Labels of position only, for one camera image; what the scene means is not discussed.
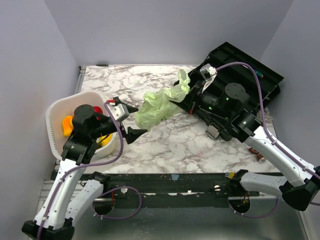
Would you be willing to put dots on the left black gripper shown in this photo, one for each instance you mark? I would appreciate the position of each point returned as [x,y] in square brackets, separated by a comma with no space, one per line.
[132,133]

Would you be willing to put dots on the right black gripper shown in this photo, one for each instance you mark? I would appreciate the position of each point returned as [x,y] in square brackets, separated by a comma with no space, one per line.
[190,101]

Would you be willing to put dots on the green plastic bag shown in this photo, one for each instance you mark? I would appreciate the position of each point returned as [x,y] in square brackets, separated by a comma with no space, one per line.
[160,106]

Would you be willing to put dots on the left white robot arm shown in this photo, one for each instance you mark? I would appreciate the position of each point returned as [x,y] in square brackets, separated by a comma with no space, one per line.
[61,211]

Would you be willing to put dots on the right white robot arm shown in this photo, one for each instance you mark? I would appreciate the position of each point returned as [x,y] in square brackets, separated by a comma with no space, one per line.
[299,182]

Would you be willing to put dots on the yellow fake banana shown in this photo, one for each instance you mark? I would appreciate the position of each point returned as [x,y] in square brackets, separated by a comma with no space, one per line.
[104,140]

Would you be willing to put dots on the dark red fake pomegranate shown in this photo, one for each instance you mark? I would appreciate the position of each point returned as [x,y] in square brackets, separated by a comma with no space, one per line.
[98,110]

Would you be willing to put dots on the white plastic basket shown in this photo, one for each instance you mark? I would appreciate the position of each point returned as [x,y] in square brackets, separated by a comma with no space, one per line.
[64,107]

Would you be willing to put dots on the black plastic toolbox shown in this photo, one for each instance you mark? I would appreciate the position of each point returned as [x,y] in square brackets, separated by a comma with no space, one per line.
[250,75]

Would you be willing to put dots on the brown small tool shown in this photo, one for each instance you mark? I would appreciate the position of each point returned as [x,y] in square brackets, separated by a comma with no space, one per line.
[259,156]

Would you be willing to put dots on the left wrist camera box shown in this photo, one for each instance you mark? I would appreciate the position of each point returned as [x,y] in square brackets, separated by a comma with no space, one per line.
[118,110]

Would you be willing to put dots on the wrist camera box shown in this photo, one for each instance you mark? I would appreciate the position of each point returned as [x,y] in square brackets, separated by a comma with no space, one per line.
[118,110]
[209,74]

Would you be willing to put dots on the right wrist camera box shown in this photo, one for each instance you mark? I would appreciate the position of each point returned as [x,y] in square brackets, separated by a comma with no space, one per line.
[209,74]

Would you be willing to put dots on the green handled screwdriver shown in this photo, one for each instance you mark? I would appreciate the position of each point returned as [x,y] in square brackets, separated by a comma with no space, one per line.
[259,74]

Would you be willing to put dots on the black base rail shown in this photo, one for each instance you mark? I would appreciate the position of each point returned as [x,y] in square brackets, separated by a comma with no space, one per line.
[159,190]

